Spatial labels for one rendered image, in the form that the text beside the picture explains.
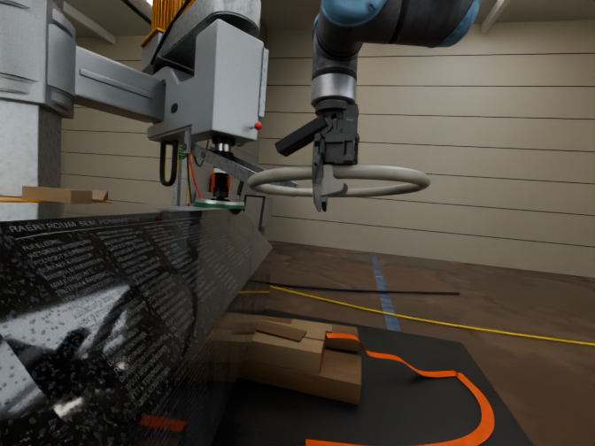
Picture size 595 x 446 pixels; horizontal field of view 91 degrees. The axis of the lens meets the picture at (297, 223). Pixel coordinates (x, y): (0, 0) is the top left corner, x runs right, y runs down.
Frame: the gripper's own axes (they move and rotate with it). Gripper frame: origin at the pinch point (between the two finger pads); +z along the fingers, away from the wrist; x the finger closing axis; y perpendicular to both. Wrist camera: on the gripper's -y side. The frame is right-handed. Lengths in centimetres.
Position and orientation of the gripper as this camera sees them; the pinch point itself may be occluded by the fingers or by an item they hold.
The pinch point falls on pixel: (319, 205)
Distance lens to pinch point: 60.9
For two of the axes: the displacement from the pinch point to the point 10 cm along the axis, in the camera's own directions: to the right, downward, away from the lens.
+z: -0.3, 10.0, 0.5
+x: 2.9, -0.4, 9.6
